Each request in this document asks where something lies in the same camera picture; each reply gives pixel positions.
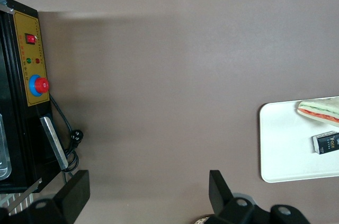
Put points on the wrapped triangle sandwich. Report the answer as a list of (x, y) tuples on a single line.
[(317, 112)]

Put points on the cream plastic tray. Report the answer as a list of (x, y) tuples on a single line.
[(286, 150)]

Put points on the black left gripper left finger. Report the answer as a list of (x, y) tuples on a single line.
[(71, 195)]

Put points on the black sealing machine yellow panel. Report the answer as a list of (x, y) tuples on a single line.
[(31, 57)]

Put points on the small black box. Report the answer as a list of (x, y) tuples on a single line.
[(327, 143)]

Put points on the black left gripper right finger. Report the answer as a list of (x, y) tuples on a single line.
[(225, 205)]

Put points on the wicker basket with foil trays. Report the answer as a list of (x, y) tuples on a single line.
[(202, 220)]

